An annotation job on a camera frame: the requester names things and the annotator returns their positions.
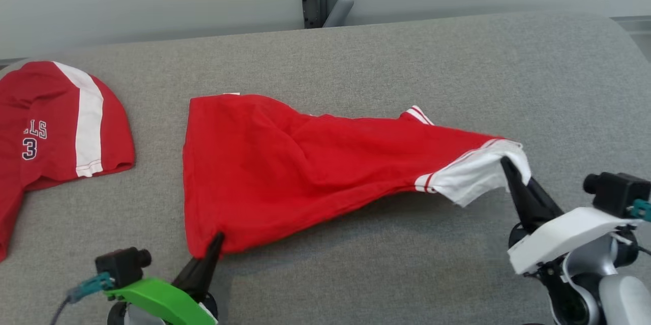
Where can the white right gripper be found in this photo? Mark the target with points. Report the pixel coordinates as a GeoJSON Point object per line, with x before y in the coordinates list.
{"type": "Point", "coordinates": [569, 236]}

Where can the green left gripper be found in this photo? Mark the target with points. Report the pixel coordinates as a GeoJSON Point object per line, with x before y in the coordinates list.
{"type": "Point", "coordinates": [163, 302]}

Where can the red jersey with white trim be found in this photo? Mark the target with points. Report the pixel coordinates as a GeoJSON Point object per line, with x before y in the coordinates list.
{"type": "Point", "coordinates": [285, 172]}

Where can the red numbered jersey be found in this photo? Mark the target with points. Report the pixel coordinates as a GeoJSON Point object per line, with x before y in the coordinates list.
{"type": "Point", "coordinates": [51, 101]}

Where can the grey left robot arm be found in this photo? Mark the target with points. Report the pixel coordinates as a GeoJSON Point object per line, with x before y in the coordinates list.
{"type": "Point", "coordinates": [137, 317]}

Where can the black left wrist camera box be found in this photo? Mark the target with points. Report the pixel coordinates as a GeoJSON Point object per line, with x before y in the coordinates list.
{"type": "Point", "coordinates": [119, 264]}

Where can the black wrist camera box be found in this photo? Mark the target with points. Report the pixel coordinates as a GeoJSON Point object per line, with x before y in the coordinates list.
{"type": "Point", "coordinates": [618, 193]}
{"type": "Point", "coordinates": [119, 264]}

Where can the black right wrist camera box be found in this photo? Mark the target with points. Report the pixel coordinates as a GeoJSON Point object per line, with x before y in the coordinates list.
{"type": "Point", "coordinates": [618, 193]}

